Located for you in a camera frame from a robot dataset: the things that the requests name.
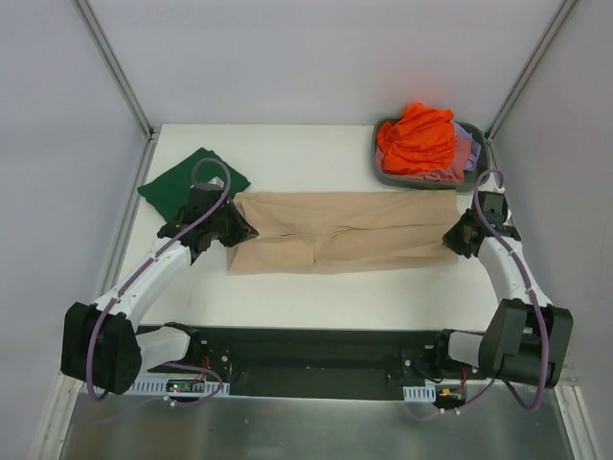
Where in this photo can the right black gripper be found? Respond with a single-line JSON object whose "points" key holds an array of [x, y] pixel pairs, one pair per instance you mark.
{"points": [[460, 235]]}

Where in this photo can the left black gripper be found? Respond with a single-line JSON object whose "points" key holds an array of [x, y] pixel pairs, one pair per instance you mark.
{"points": [[231, 225]]}

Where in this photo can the green t shirt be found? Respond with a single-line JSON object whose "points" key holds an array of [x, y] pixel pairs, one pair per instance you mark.
{"points": [[169, 192]]}

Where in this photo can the beige t shirt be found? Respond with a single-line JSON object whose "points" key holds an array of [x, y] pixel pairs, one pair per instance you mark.
{"points": [[344, 232]]}

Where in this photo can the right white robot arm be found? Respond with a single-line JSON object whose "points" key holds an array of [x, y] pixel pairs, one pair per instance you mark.
{"points": [[527, 337]]}

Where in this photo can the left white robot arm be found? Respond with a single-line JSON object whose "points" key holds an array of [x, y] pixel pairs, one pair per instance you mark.
{"points": [[101, 344]]}

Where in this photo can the pink t shirt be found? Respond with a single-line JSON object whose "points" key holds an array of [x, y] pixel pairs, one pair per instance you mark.
{"points": [[453, 173]]}

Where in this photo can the lavender t shirt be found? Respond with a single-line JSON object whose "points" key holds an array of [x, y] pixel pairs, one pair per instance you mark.
{"points": [[467, 150]]}

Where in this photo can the orange t shirt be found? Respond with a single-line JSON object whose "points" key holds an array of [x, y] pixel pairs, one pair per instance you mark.
{"points": [[422, 140]]}

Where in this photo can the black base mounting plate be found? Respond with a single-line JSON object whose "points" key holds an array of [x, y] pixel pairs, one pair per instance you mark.
{"points": [[326, 364]]}

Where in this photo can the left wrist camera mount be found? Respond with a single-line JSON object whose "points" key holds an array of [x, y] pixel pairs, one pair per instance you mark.
{"points": [[214, 184]]}

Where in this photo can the right white cable duct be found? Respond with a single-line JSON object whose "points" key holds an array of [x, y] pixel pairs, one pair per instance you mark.
{"points": [[432, 393]]}

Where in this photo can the white cable duct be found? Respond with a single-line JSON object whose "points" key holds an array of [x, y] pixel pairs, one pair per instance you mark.
{"points": [[177, 388], [432, 393]]}

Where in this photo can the left white cable duct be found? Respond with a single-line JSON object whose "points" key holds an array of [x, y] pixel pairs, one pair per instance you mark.
{"points": [[177, 388]]}

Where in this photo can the left aluminium frame post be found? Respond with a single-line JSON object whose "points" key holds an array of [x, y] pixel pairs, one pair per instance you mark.
{"points": [[94, 27]]}

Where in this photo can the aluminium frame post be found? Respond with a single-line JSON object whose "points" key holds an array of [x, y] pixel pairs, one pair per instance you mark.
{"points": [[562, 15], [94, 27]]}

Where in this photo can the right aluminium frame post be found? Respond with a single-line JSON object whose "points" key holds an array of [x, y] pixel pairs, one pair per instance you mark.
{"points": [[562, 15]]}

